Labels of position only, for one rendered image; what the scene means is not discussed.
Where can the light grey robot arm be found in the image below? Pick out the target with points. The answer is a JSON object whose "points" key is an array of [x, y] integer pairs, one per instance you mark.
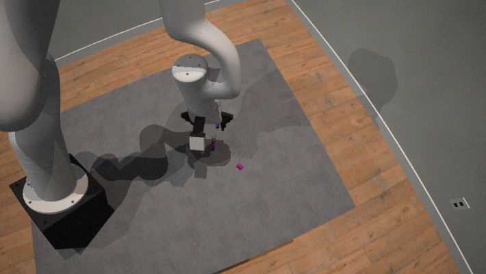
{"points": [[30, 98]]}

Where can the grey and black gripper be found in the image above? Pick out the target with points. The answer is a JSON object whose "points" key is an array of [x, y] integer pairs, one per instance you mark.
{"points": [[215, 116]]}

